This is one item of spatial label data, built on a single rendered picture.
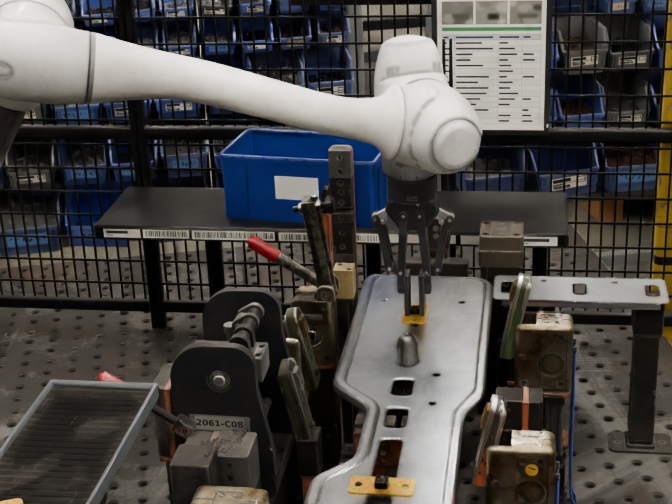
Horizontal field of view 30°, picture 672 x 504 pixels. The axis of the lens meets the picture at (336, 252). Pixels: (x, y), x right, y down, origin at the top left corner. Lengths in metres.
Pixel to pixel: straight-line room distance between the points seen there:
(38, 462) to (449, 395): 0.65
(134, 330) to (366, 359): 0.94
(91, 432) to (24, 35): 0.57
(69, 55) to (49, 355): 1.08
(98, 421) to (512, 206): 1.16
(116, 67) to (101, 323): 1.14
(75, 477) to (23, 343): 1.39
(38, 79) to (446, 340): 0.74
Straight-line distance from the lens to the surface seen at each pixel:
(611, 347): 2.63
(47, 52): 1.75
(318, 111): 1.71
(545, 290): 2.16
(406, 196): 1.91
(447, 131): 1.66
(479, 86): 2.45
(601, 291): 2.16
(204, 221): 2.42
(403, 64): 1.83
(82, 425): 1.51
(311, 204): 1.95
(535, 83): 2.45
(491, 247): 2.22
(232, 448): 1.58
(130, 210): 2.51
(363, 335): 2.00
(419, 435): 1.74
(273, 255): 2.01
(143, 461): 2.30
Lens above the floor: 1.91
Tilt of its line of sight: 23 degrees down
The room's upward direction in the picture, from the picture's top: 3 degrees counter-clockwise
